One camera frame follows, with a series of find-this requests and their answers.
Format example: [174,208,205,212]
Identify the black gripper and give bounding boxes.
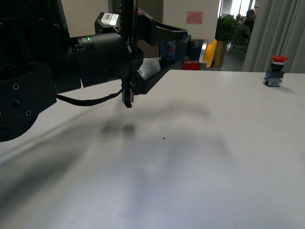
[94,0,187,108]

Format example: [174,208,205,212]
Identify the yellow mushroom push button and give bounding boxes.
[159,39,217,68]

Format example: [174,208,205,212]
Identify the black cable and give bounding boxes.
[56,87,125,107]

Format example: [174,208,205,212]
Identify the pink wall notice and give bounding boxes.
[186,11,203,25]

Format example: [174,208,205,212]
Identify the right potted plant gold vase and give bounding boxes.
[211,14,241,68]

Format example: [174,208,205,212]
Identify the red mushroom push button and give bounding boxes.
[263,55,289,87]

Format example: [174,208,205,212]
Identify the seated person in background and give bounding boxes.
[244,10,255,32]

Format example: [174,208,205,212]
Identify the red fire extinguisher box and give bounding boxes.
[182,60,200,71]

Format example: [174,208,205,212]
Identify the grey curtain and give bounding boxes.
[243,0,305,73]

